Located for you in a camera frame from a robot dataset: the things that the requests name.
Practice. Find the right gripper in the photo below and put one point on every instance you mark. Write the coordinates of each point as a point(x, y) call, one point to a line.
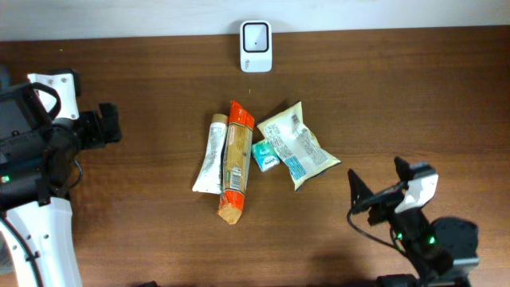
point(361, 195)

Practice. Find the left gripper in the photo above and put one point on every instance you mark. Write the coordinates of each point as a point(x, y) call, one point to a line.
point(94, 120)

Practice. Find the yellow snack bag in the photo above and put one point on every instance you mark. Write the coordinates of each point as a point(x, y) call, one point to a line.
point(296, 145)

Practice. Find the teal tissue pack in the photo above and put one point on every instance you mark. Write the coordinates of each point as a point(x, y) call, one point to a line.
point(264, 155)

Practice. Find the white cream tube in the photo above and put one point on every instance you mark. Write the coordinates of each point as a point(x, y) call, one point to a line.
point(209, 179)

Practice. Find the orange spaghetti packet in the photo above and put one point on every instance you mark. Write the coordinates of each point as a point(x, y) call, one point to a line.
point(236, 162)

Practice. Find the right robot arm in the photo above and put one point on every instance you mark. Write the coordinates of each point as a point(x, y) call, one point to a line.
point(443, 252)

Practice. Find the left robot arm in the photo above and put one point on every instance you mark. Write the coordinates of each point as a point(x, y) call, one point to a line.
point(38, 153)

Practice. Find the white barcode scanner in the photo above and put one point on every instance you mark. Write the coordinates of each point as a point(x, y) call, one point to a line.
point(256, 46)

